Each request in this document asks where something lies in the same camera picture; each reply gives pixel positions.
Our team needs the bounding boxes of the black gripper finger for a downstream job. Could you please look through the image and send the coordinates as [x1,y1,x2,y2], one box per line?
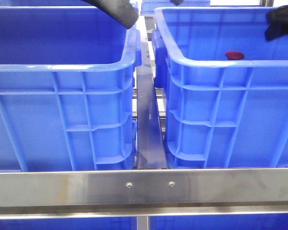
[85,0,139,29]
[170,0,184,6]
[264,5,288,41]

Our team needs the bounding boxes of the red mushroom push button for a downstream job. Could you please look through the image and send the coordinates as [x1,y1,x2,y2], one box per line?
[225,50,244,60]

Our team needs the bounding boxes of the far right blue crate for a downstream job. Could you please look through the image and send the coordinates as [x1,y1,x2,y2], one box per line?
[141,0,211,15]

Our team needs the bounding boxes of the left blue plastic crate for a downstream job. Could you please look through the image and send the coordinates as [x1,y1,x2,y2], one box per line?
[0,6,142,173]

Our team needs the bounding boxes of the blue plastic crate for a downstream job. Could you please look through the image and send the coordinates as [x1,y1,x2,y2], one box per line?
[0,6,142,173]
[153,7,288,169]

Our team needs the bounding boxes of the right blue plastic crate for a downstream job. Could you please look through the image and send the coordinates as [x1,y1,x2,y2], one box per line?
[153,7,288,169]

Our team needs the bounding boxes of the far left blue crate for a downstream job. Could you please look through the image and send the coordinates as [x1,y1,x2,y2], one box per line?
[8,0,91,6]

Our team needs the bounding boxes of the steel centre divider bar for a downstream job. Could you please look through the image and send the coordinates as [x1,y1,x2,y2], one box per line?
[136,39,168,170]

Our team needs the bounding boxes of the lower right blue crate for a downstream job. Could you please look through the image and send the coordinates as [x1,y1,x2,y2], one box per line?
[150,213,288,230]

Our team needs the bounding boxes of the lower left blue crate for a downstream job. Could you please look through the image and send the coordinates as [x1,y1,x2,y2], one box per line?
[0,217,137,230]

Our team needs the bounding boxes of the steel front rack rail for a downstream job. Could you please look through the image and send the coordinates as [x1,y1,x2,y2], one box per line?
[0,168,288,219]

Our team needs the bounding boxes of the left rail screw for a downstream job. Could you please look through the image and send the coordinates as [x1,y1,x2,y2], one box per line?
[126,182,133,188]

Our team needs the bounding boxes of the rail screw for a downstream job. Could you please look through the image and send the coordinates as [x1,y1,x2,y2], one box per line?
[168,181,175,187]
[126,182,133,188]

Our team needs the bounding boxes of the right rail screw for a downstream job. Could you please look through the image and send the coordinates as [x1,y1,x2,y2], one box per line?
[168,181,175,187]

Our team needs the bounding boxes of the steel vertical rack post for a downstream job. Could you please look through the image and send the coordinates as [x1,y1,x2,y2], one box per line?
[136,216,150,230]

